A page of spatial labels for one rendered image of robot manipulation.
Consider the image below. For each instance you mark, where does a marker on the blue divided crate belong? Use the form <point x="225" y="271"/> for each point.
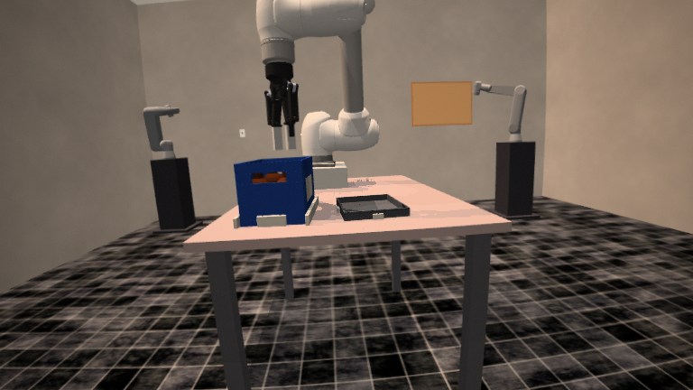
<point x="291" y="198"/>

